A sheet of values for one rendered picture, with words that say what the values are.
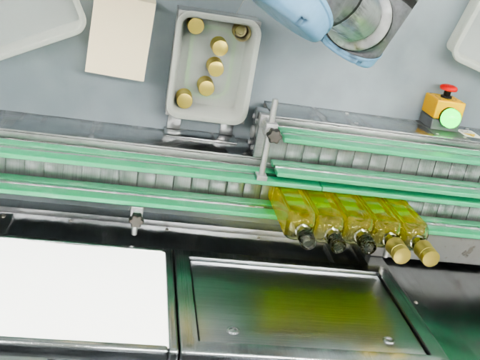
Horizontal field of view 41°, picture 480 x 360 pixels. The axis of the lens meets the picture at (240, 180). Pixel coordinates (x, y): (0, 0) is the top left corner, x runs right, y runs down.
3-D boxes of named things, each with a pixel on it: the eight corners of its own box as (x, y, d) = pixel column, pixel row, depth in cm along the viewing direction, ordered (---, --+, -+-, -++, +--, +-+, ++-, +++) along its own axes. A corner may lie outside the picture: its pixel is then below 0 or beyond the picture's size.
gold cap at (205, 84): (198, 74, 140) (199, 78, 136) (214, 76, 141) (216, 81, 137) (195, 90, 141) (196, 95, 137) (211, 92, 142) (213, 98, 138)
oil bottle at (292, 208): (266, 197, 141) (286, 243, 122) (271, 173, 139) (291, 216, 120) (291, 200, 142) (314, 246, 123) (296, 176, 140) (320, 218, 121)
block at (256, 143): (245, 146, 143) (249, 157, 137) (252, 105, 140) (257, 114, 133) (261, 148, 144) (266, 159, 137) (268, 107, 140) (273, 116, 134)
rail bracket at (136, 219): (125, 216, 139) (123, 246, 127) (128, 188, 137) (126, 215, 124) (143, 218, 140) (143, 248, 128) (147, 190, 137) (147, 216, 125)
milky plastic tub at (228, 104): (163, 106, 143) (164, 117, 135) (176, 3, 135) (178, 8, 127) (240, 115, 146) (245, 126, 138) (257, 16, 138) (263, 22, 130)
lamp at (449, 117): (436, 124, 146) (441, 128, 143) (441, 106, 144) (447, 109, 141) (454, 127, 147) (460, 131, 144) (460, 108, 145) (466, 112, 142)
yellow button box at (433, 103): (417, 119, 153) (429, 129, 146) (426, 89, 150) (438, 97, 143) (444, 123, 154) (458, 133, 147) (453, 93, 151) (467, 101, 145)
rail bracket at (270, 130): (248, 165, 137) (257, 188, 126) (262, 88, 131) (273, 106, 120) (262, 167, 138) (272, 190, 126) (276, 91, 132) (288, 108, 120)
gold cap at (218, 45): (211, 34, 137) (213, 38, 133) (227, 37, 138) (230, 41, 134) (208, 51, 138) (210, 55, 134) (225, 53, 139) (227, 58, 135)
